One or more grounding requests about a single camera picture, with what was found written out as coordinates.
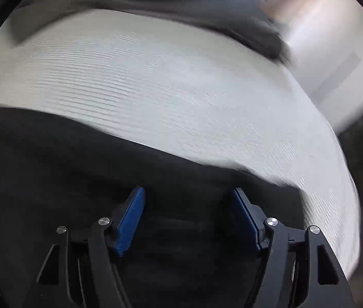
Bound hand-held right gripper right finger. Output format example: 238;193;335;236
232;187;355;308

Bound black pants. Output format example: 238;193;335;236
0;103;308;308

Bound white honeycomb mattress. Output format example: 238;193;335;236
0;8;361;283

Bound dark grey blanket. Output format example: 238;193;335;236
8;0;294;66

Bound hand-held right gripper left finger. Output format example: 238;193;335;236
24;186;146;308

